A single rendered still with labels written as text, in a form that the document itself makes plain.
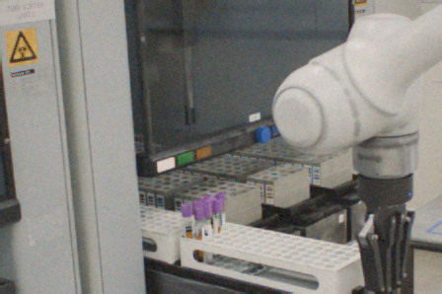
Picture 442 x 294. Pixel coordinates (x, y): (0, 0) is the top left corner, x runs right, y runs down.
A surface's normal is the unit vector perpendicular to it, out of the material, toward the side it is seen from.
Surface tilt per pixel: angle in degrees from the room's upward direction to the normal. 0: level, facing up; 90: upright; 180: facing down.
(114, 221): 90
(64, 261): 90
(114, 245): 90
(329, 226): 90
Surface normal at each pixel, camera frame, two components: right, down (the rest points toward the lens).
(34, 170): 0.78, 0.13
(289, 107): -0.64, 0.32
